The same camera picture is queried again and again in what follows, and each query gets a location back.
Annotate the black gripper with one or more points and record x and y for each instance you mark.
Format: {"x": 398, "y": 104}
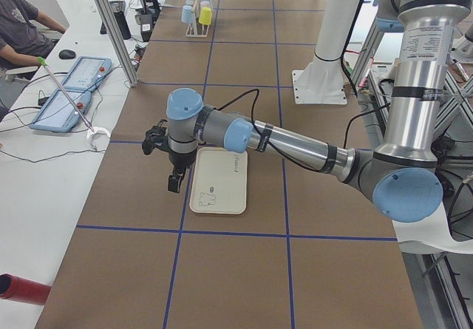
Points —
{"x": 179, "y": 160}

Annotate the yellow plastic cup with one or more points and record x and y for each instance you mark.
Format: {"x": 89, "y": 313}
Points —
{"x": 205, "y": 17}

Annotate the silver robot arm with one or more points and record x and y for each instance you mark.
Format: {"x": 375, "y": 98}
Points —
{"x": 398, "y": 175}

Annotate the cream plastic tray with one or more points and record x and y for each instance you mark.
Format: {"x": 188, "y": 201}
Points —
{"x": 219, "y": 184}

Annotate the near blue teach pendant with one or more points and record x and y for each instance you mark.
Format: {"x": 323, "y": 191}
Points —
{"x": 56, "y": 115}

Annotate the blue teach pendant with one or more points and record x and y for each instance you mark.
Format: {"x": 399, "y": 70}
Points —
{"x": 86, "y": 73}
{"x": 56, "y": 115}

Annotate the far blue teach pendant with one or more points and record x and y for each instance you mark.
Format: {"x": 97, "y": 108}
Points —
{"x": 86, "y": 73}

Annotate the black computer mouse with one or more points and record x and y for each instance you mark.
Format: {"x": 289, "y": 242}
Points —
{"x": 67, "y": 54}

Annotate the long metal grabber stick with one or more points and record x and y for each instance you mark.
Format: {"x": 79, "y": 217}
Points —
{"x": 92, "y": 130}

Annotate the black thermos bottle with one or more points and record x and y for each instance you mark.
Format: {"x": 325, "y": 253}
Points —
{"x": 118, "y": 9}

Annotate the red cylinder bottle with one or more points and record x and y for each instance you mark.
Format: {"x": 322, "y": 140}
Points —
{"x": 18, "y": 289}

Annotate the seated person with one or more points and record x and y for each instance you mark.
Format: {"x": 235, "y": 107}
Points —
{"x": 21, "y": 42}

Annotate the white chair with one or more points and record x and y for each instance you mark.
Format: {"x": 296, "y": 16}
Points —
{"x": 429, "y": 236}

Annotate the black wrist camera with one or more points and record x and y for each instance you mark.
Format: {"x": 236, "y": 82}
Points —
{"x": 156, "y": 138}

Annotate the aluminium frame post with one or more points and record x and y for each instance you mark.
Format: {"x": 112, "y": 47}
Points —
{"x": 116, "y": 38}

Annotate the white wire cup rack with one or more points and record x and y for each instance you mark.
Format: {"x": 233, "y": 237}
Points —
{"x": 196, "y": 30}

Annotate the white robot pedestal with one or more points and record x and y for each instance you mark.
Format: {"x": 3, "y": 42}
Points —
{"x": 322, "y": 80}

